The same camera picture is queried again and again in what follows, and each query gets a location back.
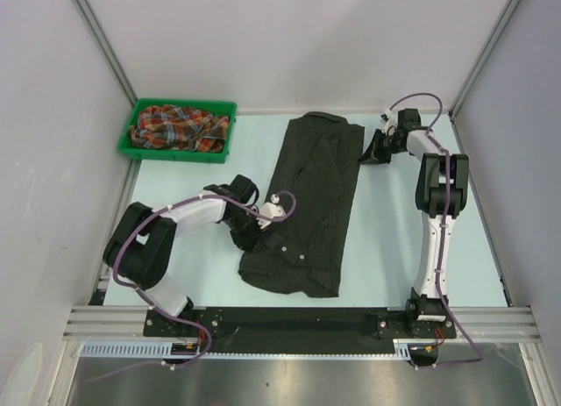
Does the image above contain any white slotted cable duct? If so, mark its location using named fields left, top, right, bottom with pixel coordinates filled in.
left=81, top=340, right=436, bottom=361

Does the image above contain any plaid long sleeve shirt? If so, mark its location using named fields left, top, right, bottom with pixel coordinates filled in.
left=128, top=104, right=231, bottom=153

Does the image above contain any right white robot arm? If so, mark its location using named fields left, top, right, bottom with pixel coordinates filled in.
left=359, top=109, right=469, bottom=339

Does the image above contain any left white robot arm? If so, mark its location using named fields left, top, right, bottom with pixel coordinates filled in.
left=103, top=175, right=262, bottom=336

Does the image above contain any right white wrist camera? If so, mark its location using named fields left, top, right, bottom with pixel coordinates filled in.
left=380, top=109, right=397, bottom=136

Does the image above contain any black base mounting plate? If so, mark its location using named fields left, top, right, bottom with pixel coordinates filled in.
left=143, top=304, right=457, bottom=355

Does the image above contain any green plastic bin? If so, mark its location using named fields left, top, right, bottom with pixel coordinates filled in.
left=117, top=98, right=238, bottom=164

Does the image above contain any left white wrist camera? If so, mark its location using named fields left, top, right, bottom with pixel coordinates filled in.
left=257, top=194, right=287, bottom=231

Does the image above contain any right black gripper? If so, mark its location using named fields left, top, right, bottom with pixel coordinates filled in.
left=359, top=129, right=404, bottom=165

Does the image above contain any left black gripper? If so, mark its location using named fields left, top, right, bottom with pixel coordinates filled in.
left=224, top=210, right=269, bottom=254

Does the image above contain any black pinstripe long sleeve shirt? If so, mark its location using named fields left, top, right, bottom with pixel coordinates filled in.
left=238, top=111, right=365, bottom=298

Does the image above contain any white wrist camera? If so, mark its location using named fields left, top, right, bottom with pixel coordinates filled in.
left=380, top=109, right=397, bottom=136
left=257, top=194, right=287, bottom=231

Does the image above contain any aluminium frame rail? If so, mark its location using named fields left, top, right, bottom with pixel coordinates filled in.
left=63, top=306, right=541, bottom=343

